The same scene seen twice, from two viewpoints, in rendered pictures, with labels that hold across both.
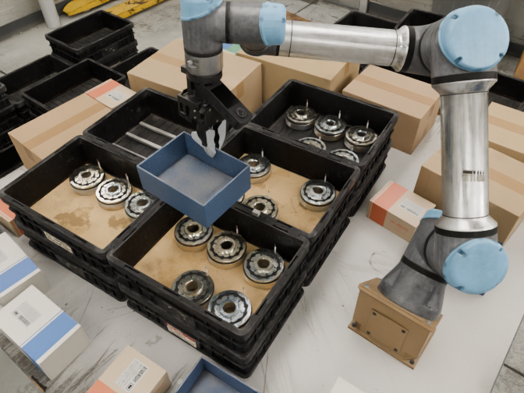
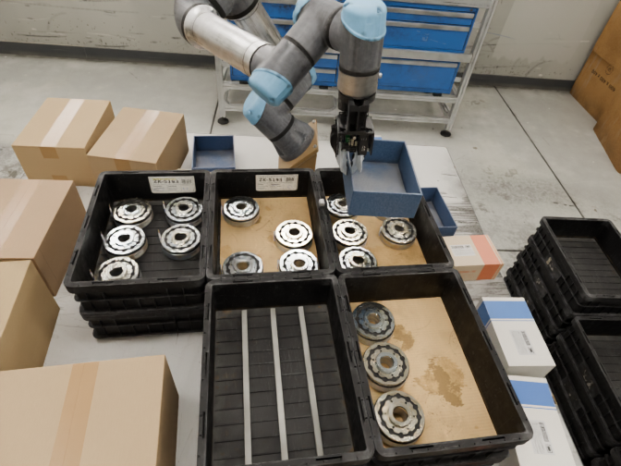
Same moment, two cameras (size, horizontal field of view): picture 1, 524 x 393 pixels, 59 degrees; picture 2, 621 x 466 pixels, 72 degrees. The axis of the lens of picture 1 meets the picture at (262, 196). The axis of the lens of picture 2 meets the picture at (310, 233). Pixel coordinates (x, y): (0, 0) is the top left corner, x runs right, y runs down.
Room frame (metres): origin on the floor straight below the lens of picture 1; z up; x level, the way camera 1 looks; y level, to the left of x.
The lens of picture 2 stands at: (1.41, 0.61, 1.70)
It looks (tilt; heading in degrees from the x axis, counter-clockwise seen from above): 46 degrees down; 225
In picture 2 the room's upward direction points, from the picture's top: 7 degrees clockwise
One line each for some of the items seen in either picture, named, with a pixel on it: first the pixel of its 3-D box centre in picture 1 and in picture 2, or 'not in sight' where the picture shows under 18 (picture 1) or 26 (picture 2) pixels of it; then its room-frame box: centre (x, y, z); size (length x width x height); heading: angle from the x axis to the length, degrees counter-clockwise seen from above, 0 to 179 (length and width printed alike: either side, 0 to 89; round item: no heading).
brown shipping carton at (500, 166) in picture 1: (476, 189); (142, 152); (1.01, -0.67, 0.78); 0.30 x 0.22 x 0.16; 45
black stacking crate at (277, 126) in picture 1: (320, 133); (152, 237); (1.19, -0.19, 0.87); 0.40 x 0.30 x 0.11; 57
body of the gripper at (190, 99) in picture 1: (203, 94); (354, 120); (0.84, 0.12, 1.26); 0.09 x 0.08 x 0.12; 50
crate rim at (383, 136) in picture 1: (322, 120); (147, 223); (1.19, -0.19, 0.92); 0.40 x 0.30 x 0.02; 57
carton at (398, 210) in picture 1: (400, 210); not in sight; (0.96, -0.43, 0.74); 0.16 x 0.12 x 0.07; 46
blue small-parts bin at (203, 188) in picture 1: (194, 177); (378, 176); (0.75, 0.15, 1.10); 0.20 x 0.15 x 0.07; 52
